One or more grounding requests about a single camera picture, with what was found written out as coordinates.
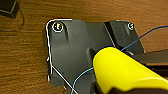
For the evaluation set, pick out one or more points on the black block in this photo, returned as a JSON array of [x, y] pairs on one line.
[[8, 8]]

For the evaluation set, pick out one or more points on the small yellow bowl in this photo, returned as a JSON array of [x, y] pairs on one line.
[[130, 71]]

